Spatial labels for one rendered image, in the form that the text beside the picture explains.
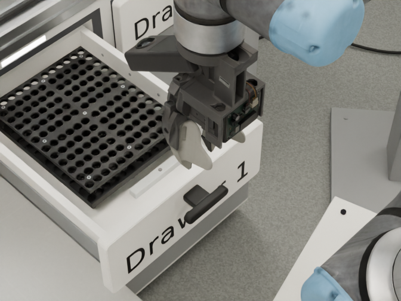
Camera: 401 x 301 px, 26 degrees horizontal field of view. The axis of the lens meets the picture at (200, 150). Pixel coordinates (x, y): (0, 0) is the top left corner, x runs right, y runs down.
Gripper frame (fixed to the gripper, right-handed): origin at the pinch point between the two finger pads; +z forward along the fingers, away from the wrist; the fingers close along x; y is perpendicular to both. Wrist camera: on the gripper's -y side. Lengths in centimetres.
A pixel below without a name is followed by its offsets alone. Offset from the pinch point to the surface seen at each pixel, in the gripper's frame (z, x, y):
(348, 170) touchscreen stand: 97, 82, -23
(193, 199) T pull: 9.0, -0.8, 0.4
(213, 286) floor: 100, 33, -26
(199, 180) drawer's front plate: 9.0, 1.9, -1.1
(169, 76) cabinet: 32, 29, -35
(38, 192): 12.8, -12.5, -17.4
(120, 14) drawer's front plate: 9.2, 17.3, -33.1
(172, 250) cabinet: 88, 28, -34
